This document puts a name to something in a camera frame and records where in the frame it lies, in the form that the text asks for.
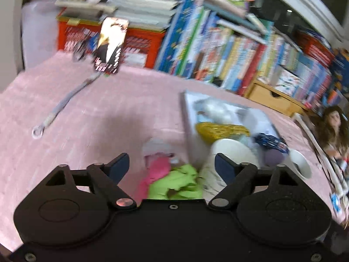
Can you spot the purple soft ball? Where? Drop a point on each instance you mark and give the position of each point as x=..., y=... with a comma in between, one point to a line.
x=274, y=158

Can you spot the wooden drawer organizer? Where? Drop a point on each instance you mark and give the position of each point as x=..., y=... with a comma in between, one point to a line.
x=272, y=98

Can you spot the blue printed bag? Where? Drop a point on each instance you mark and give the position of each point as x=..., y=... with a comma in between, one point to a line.
x=340, y=68

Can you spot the white fluffy ball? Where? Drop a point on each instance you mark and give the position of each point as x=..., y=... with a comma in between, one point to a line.
x=218, y=109

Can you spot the blue patterned cloth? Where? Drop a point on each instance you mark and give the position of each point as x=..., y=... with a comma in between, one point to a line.
x=270, y=140

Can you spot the row of green spine books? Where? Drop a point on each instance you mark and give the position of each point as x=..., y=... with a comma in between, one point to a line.
x=286, y=51

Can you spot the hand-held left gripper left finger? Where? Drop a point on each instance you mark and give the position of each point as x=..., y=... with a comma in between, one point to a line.
x=120, y=166

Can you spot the stack of grey white books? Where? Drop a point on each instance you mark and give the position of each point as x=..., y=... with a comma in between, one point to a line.
x=144, y=8

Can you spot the green felt cloth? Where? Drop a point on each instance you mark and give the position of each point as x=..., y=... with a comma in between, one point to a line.
x=180, y=182

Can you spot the red crate under book stack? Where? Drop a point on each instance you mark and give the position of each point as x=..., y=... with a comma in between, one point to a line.
x=141, y=43

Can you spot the pink felt piece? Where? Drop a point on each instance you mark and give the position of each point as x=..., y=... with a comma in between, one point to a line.
x=155, y=172

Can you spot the yellow mesh scrubber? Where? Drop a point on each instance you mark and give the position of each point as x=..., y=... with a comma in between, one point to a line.
x=218, y=131

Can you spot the row of blue pink books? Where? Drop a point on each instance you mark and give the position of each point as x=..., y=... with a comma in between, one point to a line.
x=313, y=82

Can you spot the white pencil printed box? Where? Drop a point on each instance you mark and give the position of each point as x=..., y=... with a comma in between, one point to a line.
x=287, y=80

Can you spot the photo card of man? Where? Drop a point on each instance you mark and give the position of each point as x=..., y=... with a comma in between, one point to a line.
x=109, y=49

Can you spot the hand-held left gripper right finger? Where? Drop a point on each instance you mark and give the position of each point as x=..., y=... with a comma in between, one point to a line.
x=223, y=166

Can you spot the long row of colourful books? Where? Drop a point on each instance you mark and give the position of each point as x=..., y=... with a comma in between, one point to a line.
x=204, y=49

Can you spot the white window frame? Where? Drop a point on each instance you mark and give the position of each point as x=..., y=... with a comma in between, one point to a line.
x=305, y=0

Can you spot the pile of flat lying books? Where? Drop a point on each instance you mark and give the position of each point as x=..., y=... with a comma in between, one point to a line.
x=231, y=13

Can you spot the pink quilted table cloth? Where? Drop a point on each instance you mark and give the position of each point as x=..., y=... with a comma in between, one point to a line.
x=81, y=114

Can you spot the red basket with books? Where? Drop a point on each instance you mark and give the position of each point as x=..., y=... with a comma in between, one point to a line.
x=316, y=45

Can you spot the doll with brown curly hair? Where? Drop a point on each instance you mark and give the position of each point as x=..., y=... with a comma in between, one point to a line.
x=332, y=128

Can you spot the white shallow box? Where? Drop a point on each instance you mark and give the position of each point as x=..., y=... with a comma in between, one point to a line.
x=188, y=114

